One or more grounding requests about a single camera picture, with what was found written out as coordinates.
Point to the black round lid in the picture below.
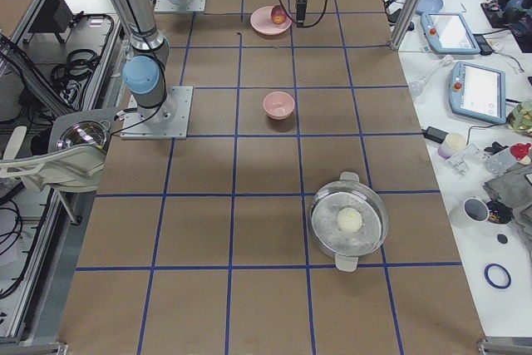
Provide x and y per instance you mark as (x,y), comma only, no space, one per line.
(502,238)

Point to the white plastic chair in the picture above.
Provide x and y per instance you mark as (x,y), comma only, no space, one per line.
(77,169)

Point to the light bulb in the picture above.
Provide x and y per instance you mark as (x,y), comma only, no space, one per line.
(417,87)

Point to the glass dome lid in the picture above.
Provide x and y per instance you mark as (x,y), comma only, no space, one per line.
(81,133)

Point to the white steamed bun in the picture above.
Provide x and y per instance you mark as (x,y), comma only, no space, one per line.
(349,220)

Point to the lower teach pendant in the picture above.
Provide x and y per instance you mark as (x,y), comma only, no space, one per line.
(477,92)

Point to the white mug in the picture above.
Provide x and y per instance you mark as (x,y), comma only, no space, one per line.
(468,213)

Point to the red yellow apple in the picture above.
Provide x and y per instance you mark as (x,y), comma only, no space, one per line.
(278,15)

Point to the pink bowl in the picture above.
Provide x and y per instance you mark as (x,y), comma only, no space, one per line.
(278,105)

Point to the upper teach pendant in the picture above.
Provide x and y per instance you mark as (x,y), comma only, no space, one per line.
(448,33)

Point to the lavender white cup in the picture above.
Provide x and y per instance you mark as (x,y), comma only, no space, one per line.
(452,144)

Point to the steel steamer pot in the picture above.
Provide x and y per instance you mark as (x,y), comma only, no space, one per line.
(347,248)

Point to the pink plate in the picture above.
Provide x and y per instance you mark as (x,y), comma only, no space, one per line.
(261,23)

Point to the black power adapter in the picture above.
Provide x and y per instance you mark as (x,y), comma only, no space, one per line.
(435,135)

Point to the light blue plate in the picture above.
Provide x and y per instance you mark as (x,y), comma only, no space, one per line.
(430,6)

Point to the grey cloth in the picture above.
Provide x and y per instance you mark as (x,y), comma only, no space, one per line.
(513,189)

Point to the teach pendant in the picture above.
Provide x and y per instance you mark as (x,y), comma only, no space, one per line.
(477,92)
(448,33)

